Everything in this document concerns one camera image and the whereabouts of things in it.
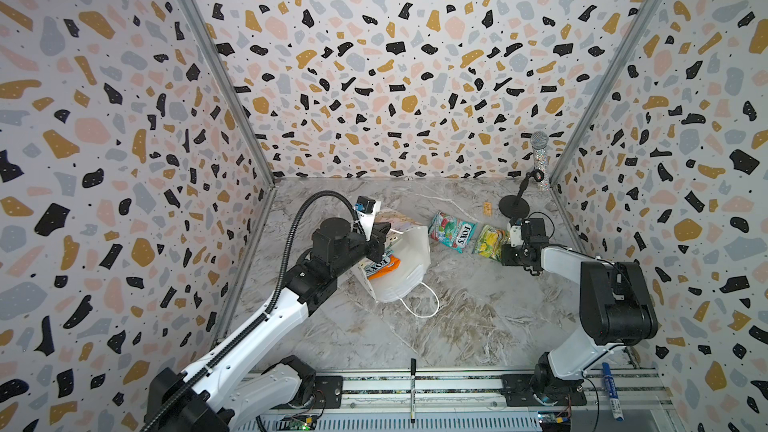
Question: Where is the teal mint blossom candy bag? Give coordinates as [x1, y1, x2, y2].
[428, 212, 476, 253]

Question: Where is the silver glitter microphone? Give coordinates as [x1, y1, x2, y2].
[530, 130, 550, 191]

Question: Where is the green yellow candy bag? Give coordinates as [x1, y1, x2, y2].
[473, 224, 509, 262]

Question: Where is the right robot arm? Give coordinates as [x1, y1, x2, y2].
[501, 217, 659, 405]

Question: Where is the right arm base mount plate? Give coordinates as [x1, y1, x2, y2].
[501, 374, 587, 407]

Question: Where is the white cartoon paper bag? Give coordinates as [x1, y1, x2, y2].
[352, 209, 440, 319]

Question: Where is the green tea candy bag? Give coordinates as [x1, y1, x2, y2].
[354, 251, 401, 281]

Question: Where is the black corrugated cable hose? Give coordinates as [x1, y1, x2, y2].
[140, 190, 360, 432]

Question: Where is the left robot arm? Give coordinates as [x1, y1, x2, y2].
[143, 218, 391, 431]

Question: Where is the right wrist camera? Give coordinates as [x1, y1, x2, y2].
[508, 223, 523, 247]

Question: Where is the black microphone stand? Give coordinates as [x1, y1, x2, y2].
[498, 168, 545, 222]

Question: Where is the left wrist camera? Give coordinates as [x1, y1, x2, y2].
[355, 196, 381, 240]

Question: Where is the black marker pen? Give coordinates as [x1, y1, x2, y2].
[409, 358, 417, 426]

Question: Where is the blue marker pen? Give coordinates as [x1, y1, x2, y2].
[602, 362, 624, 422]

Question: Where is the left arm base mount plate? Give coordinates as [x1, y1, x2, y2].
[295, 374, 344, 410]

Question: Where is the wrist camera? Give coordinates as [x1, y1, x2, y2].
[508, 223, 523, 247]
[355, 196, 381, 240]

